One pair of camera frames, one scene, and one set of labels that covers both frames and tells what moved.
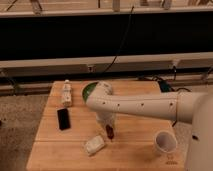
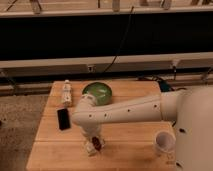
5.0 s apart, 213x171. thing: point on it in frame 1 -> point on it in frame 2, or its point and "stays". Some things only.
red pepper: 109,131 -> 97,143
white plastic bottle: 67,94 stays
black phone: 63,119 stays
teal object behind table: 164,86 stays
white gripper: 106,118 -> 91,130
